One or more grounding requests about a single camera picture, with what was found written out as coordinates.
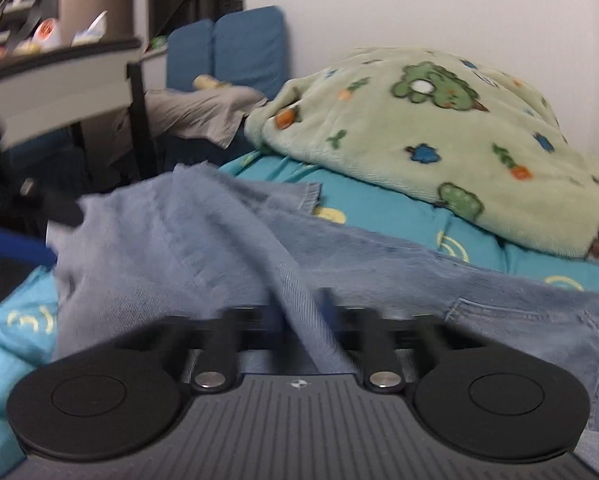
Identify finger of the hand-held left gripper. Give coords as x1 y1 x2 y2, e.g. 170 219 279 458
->
0 227 59 267
22 179 86 227

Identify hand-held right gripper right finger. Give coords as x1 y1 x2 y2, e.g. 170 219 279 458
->
318 287 476 394

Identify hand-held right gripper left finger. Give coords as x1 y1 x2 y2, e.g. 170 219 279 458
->
159 304 286 395

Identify blue denim jeans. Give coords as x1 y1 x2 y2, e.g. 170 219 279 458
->
46 162 599 466

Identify grey white desk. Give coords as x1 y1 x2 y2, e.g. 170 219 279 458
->
0 36 145 150

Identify beige cloth garment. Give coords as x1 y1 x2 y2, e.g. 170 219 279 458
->
126 61 159 182

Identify teal smiley print bed sheet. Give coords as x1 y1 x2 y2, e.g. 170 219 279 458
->
0 150 599 480

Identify white orange-topped cup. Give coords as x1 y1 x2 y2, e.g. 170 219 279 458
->
30 16 63 45

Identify white tub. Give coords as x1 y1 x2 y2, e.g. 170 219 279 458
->
70 10 109 47

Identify grey crumpled cloth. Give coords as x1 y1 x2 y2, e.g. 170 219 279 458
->
113 85 271 150

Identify small blue cushion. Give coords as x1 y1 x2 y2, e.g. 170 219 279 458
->
166 19 216 94

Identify green printed fleece blanket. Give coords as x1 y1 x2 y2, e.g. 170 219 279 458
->
244 46 599 268

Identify large blue cushion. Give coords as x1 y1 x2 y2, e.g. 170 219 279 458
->
210 6 291 103

